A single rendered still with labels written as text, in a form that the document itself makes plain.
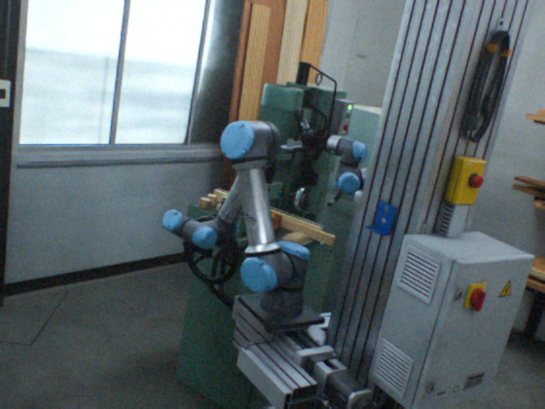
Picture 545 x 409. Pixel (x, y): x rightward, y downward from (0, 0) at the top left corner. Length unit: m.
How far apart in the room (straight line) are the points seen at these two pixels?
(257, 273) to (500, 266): 0.70
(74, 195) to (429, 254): 2.50
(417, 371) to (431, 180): 0.53
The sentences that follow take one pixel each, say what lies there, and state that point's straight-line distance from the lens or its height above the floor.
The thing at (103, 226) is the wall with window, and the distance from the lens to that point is 3.85.
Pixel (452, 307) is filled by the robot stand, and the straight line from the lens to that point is 1.62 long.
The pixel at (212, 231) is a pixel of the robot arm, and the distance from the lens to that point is 1.99.
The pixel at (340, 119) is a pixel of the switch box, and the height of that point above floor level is 1.40.
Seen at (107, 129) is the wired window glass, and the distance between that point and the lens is 3.75.
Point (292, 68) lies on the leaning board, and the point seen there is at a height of 1.52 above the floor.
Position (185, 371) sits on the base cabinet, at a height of 0.07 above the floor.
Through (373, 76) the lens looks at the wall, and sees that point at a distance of 5.09.
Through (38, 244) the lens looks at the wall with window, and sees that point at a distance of 3.67.
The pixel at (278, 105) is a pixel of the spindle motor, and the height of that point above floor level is 1.43.
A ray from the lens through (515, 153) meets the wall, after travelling 4.54.
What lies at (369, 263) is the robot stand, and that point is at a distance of 1.86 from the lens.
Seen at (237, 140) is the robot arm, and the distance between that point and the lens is 1.79.
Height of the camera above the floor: 1.67
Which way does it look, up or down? 16 degrees down
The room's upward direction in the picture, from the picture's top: 11 degrees clockwise
